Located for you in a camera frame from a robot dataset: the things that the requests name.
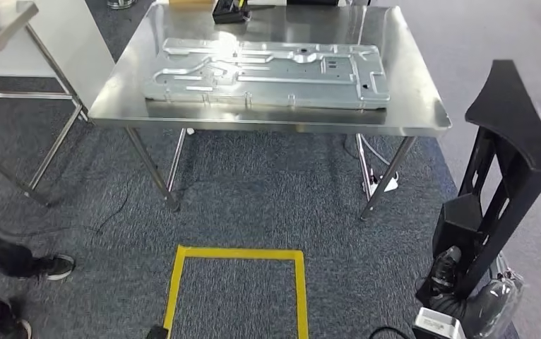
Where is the black tool with yellow stripe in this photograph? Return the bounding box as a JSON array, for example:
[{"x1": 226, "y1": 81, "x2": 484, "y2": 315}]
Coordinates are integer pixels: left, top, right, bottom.
[{"x1": 212, "y1": 0, "x2": 253, "y2": 24}]

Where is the white cabinet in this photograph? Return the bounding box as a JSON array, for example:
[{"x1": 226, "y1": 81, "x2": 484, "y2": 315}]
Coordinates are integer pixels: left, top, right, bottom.
[{"x1": 0, "y1": 0, "x2": 116, "y2": 107}]

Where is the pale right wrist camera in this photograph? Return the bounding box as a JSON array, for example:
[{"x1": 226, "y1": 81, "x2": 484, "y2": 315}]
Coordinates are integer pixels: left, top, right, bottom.
[{"x1": 412, "y1": 307, "x2": 467, "y2": 339}]

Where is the stamped silver metal panel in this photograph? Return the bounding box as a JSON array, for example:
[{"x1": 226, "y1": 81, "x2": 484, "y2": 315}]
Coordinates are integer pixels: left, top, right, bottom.
[{"x1": 143, "y1": 37, "x2": 392, "y2": 111}]

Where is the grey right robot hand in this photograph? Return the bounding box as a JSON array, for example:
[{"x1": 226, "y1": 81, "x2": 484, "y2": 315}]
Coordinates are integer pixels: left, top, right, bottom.
[{"x1": 429, "y1": 246, "x2": 525, "y2": 339}]

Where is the white power strip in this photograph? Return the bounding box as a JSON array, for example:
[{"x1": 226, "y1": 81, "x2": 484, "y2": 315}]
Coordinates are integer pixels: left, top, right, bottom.
[{"x1": 363, "y1": 172, "x2": 400, "y2": 194}]

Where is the stainless steel workbench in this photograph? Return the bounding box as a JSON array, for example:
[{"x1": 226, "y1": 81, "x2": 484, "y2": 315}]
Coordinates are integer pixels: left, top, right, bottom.
[{"x1": 88, "y1": 0, "x2": 453, "y2": 221}]

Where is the black plastic frame part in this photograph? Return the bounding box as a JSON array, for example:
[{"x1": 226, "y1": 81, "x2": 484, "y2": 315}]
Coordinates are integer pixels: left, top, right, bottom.
[{"x1": 415, "y1": 59, "x2": 541, "y2": 305}]

